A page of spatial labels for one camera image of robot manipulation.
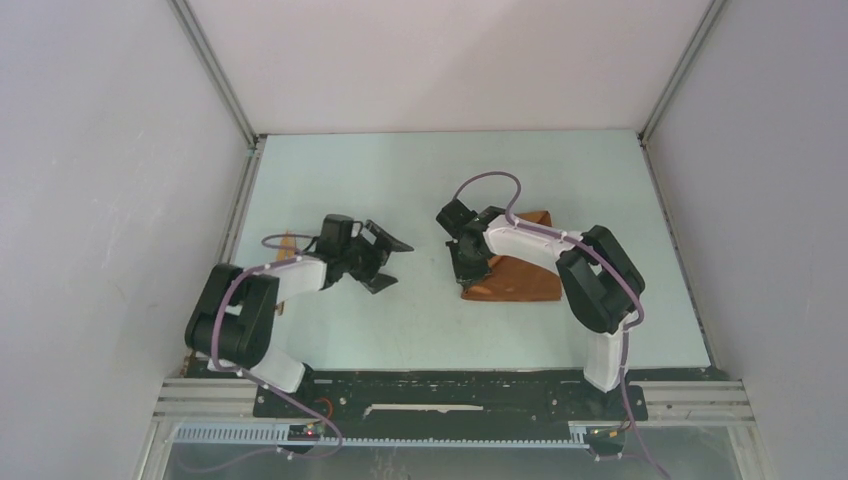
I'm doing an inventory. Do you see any left aluminium frame post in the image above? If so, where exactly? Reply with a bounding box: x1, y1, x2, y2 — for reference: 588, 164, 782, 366
168, 0, 261, 150

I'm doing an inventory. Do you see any white cable duct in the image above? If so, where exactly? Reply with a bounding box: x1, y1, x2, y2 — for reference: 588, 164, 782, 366
172, 422, 624, 449

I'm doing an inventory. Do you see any aluminium frame post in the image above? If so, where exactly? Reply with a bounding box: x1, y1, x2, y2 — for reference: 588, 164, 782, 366
168, 0, 261, 150
638, 0, 730, 147

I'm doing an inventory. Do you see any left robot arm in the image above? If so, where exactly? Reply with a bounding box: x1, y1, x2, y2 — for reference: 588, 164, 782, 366
184, 214, 413, 417

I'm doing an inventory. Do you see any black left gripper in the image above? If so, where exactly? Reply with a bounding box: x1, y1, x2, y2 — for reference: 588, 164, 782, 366
339, 221, 411, 293

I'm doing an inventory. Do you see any orange cloth napkin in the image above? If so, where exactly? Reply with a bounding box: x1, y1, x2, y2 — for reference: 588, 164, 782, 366
460, 208, 571, 303

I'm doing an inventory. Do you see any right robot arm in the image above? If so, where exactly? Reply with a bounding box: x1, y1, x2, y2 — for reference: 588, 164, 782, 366
436, 199, 645, 418

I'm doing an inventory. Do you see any wooden fork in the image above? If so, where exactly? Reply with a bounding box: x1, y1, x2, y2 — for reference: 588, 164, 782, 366
276, 231, 298, 261

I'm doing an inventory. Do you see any right aluminium frame post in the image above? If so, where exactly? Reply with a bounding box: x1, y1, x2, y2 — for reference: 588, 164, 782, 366
638, 0, 730, 147

